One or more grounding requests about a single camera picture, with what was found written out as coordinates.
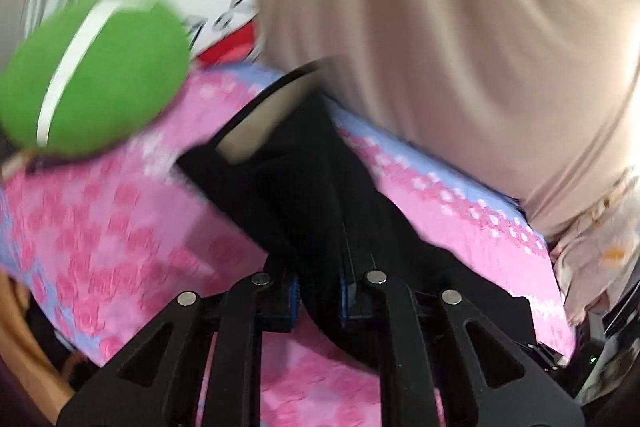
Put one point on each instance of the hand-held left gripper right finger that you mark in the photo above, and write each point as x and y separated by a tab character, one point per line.
346	302

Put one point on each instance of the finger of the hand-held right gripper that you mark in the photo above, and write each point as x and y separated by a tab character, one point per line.
547	352

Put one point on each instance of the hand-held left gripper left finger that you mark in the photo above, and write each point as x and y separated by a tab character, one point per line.
292	302

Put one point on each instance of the black pants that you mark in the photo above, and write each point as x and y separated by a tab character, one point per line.
310	187

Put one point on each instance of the pale floral blanket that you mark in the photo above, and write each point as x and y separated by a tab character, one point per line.
600	247

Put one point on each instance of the pink rose print bedsheet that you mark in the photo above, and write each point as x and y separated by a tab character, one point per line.
125	232

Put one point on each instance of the beige cloth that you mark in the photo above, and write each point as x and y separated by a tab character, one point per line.
425	32

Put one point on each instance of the green plush toy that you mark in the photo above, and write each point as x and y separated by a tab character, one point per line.
100	77

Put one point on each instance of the brown wooden bed frame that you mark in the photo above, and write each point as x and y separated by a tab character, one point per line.
20	337

